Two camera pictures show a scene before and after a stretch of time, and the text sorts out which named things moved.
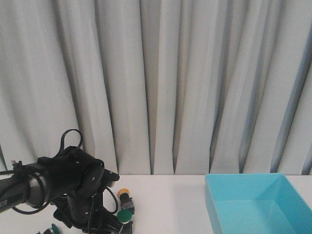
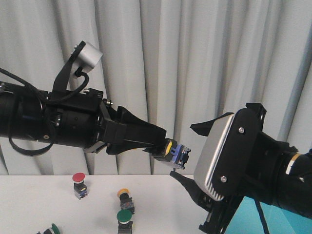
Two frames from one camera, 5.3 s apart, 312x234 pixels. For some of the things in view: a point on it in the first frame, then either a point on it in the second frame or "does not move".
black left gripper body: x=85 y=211 -> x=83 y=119
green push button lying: x=53 y=230 does not move
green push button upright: x=124 y=216 does not move
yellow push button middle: x=126 y=202 does not move
